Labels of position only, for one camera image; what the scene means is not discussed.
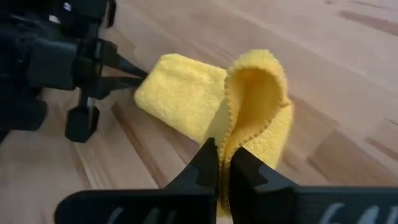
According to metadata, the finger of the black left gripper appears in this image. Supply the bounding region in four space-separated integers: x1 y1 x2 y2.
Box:
99 39 149 78
93 76 146 100

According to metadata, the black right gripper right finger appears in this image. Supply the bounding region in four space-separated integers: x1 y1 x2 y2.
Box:
229 146 398 224

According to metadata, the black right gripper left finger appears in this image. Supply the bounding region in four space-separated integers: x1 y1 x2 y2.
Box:
54 138 220 224

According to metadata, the yellow microfiber towel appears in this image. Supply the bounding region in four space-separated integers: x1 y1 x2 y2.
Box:
133 49 295 218

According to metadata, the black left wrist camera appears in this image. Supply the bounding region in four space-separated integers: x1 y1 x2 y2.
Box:
0 90 48 132

